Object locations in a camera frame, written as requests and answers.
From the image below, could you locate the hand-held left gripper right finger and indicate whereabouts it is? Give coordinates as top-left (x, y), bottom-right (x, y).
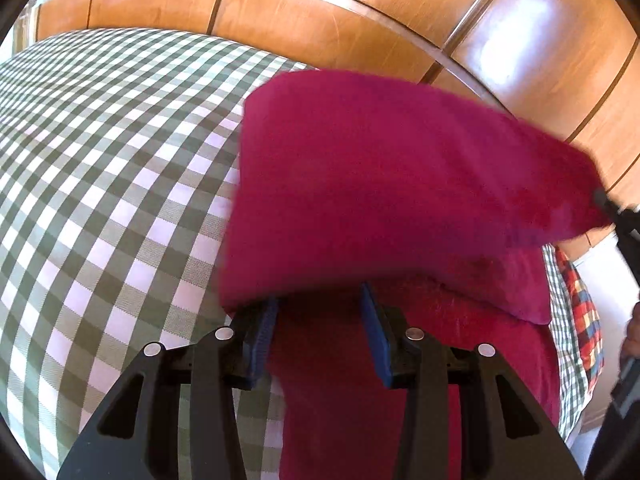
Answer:
top-left (360, 281), bottom-right (585, 480)

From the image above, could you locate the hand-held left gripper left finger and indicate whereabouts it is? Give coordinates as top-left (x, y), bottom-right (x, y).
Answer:
top-left (56, 297), bottom-right (280, 480)

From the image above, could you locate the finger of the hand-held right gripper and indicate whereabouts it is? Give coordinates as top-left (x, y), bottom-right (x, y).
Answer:
top-left (594, 188), bottom-right (640, 242)

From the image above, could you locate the dark red fleece garment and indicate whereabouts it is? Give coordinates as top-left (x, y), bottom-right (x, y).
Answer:
top-left (216, 69), bottom-right (614, 480)

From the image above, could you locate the multicoloured plaid pillow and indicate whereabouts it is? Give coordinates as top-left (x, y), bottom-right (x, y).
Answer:
top-left (554, 244), bottom-right (605, 402)

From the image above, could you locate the green checkered bed sheet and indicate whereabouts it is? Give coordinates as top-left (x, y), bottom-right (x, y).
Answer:
top-left (0, 27), bottom-right (589, 480)

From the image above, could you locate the wooden panelled wardrobe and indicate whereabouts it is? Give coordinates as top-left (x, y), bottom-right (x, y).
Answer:
top-left (35, 0), bottom-right (640, 262)

